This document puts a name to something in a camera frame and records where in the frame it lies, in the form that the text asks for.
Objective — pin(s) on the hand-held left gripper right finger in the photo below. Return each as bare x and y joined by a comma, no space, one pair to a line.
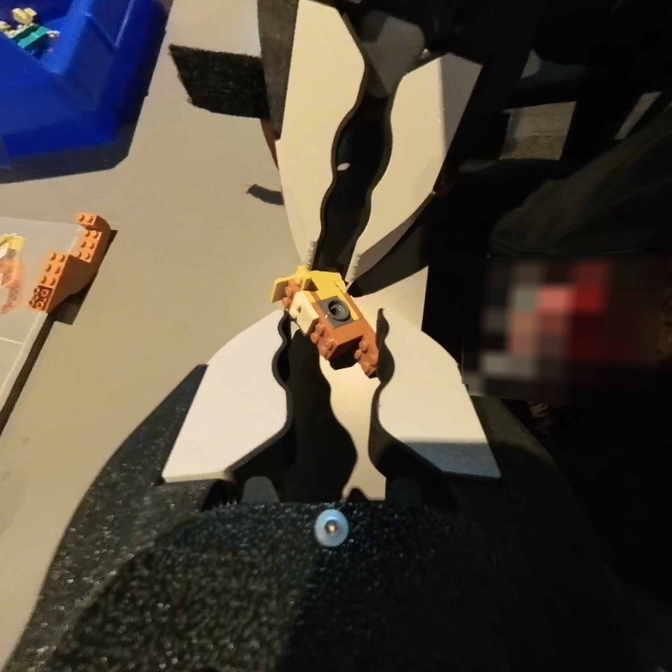
430,404

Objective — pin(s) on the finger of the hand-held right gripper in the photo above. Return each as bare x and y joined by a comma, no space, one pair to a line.
309,105
420,136

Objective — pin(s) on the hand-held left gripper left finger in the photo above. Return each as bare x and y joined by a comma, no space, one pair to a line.
236,399

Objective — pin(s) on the tan and brown toy brick model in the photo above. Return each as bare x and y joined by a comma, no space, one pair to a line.
341,328

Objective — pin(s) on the person's right hand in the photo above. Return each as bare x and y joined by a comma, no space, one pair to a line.
270,137

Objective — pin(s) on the brown toy brick hull piece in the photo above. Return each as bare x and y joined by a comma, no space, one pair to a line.
68,267

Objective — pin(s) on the grey instruction booklet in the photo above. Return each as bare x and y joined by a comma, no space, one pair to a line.
21,341

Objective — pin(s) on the blue plastic storage bin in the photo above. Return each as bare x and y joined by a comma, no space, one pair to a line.
78,94

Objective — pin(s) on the small yellow green toy figure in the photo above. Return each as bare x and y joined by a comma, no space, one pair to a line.
29,34

